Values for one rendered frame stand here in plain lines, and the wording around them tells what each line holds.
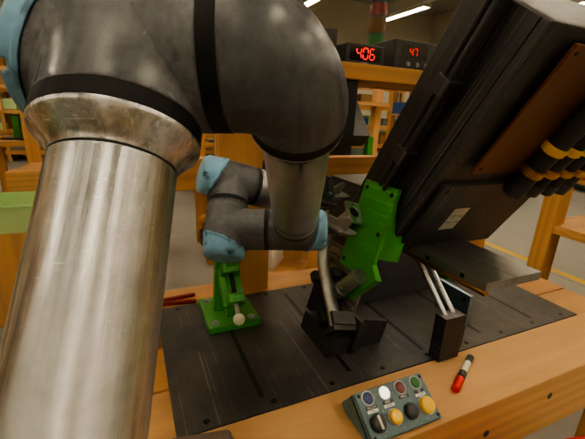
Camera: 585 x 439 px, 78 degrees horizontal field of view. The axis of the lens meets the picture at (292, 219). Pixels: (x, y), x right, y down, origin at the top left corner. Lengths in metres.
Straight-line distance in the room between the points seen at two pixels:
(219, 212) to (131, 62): 0.41
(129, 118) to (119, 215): 0.06
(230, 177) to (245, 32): 0.43
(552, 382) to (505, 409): 0.15
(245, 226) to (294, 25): 0.40
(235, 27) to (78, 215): 0.15
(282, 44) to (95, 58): 0.12
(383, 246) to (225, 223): 0.36
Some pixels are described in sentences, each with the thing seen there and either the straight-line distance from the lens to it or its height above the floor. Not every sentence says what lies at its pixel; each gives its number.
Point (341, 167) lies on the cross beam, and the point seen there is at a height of 1.24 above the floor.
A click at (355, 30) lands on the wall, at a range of 12.59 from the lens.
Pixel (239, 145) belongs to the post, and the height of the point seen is 1.32.
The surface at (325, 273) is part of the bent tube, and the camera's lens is 0.88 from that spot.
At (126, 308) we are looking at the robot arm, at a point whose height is 1.31.
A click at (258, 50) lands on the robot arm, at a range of 0.26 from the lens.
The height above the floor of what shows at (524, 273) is 1.13.
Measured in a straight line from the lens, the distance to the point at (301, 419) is 0.72.
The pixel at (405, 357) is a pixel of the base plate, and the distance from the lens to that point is 0.90.
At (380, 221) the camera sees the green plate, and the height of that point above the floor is 1.20.
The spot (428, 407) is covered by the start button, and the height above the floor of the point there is 0.93.
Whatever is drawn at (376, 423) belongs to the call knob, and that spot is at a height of 0.94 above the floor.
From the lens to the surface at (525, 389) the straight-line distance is 0.94.
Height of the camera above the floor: 1.42
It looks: 17 degrees down
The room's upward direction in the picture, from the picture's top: 3 degrees clockwise
